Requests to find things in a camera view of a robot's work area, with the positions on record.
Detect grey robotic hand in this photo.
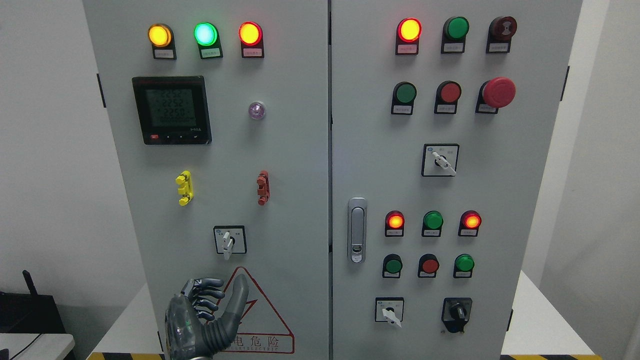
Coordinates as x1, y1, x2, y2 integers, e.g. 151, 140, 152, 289
165, 275, 249, 360

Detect door rotary selector switch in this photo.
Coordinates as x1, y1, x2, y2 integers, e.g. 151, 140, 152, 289
213, 225, 247, 261

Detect yellow indicator light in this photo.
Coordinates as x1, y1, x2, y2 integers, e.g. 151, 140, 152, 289
147, 23, 177, 60

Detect green lit indicator light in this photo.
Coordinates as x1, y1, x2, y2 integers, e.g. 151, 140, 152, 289
193, 22, 223, 60

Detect red electrical warning triangle sticker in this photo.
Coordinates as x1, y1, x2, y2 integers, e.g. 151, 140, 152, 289
214, 266, 295, 354

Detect yellow terminal clip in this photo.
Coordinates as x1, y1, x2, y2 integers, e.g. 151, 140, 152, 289
174, 170, 194, 207

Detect white side table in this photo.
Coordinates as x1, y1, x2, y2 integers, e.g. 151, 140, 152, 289
0, 333, 75, 360

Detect black device with antenna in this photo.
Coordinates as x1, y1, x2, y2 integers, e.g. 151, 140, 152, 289
0, 270, 67, 334

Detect red terminal clip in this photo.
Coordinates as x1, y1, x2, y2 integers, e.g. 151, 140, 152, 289
256, 170, 270, 207

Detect green push button lower left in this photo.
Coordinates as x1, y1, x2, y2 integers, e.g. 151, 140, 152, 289
382, 253, 403, 279

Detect green push button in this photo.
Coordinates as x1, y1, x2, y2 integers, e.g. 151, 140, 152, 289
382, 253, 403, 279
453, 253, 475, 279
390, 81, 418, 116

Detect black digital power meter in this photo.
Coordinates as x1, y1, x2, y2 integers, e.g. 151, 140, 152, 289
132, 75, 211, 145

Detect grey left cabinet door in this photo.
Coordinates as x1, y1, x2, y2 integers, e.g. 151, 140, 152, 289
83, 0, 330, 360

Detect grey cabinet door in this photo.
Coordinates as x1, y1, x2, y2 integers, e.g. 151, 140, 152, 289
331, 0, 583, 360
83, 0, 330, 360

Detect red lit indicator lower left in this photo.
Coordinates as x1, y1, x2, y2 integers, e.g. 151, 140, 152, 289
384, 210, 405, 237

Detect red lit indicator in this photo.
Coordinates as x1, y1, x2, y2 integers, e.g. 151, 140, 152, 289
458, 210, 482, 237
384, 210, 405, 237
395, 17, 422, 56

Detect small clear purple lamp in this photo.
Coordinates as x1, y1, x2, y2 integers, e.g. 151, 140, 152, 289
247, 101, 266, 120

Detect red push button lower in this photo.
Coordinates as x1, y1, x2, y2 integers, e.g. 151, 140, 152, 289
417, 253, 440, 278

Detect red push button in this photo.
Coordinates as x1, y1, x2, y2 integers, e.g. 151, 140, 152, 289
434, 80, 462, 115
417, 253, 440, 278

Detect green indicator lower middle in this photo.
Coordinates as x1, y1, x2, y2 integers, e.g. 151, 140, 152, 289
422, 210, 444, 237

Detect green push button lower right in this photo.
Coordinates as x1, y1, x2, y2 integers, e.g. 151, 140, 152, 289
453, 253, 475, 279

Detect red lit indicator lower right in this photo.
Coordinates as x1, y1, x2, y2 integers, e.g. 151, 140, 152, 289
458, 210, 482, 237

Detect red lit indicator left door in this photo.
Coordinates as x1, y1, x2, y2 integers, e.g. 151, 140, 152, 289
238, 22, 265, 59

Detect green push button upper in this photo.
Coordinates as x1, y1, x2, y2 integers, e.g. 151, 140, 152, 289
390, 81, 418, 116

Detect grey right cabinet door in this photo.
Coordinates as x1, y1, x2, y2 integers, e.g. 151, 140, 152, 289
331, 0, 583, 360

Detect white cabinet base platform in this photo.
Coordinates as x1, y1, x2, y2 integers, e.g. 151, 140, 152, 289
87, 272, 601, 360

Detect red push button upper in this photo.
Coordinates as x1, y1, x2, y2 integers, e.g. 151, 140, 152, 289
434, 80, 462, 115

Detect red lit indicator top right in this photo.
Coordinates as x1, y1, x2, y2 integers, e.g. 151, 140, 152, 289
395, 17, 422, 56

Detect red emergency stop mushroom button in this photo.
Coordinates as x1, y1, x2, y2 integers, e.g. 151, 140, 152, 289
475, 76, 516, 114

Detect green indicator top right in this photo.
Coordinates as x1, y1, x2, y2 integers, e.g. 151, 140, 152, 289
440, 16, 470, 54

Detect lower white rotary selector switch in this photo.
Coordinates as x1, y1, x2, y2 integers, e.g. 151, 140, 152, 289
375, 297, 405, 328

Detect silver door handle lock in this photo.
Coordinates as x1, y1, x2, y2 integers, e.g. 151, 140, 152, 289
347, 197, 368, 264

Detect black knob rotary switch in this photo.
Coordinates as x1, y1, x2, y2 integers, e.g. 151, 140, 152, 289
441, 297, 473, 334

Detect upper right rotary selector switch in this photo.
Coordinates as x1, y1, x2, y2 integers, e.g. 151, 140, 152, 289
422, 143, 460, 177

